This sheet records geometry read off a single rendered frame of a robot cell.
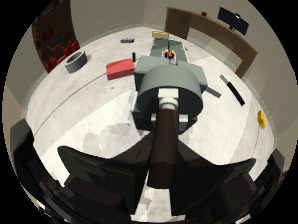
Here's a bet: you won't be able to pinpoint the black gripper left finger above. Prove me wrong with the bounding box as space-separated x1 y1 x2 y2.
57 131 154 214

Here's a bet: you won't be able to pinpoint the red rectangular block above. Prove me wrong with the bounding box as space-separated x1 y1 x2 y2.
106 59 136 80

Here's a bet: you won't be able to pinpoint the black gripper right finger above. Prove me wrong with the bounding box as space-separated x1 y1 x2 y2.
169 140 257 217

